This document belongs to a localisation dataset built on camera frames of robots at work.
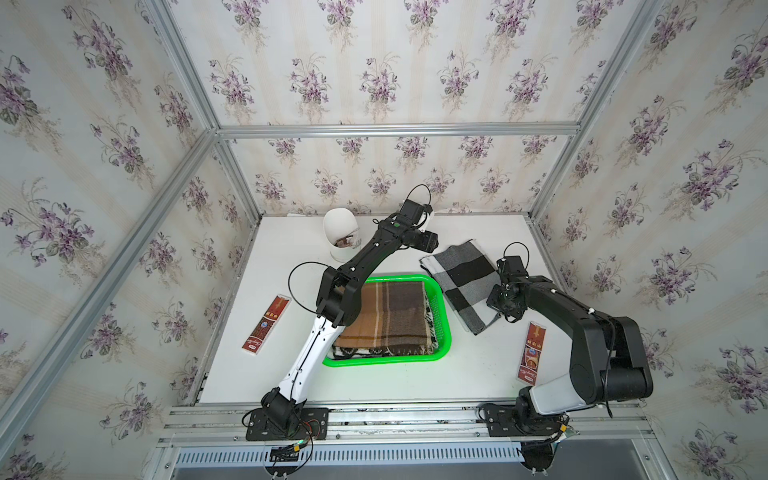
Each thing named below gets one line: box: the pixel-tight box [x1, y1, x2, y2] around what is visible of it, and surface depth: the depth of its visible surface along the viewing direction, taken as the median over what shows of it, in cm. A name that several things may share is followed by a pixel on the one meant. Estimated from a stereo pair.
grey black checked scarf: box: [419, 240, 501, 335], surface depth 100 cm
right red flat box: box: [517, 321, 547, 386], surface depth 84 cm
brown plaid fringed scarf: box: [334, 281, 434, 356], surface depth 82 cm
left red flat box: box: [242, 294, 291, 355], surface depth 90 cm
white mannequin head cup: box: [323, 207, 362, 263], surface depth 101 cm
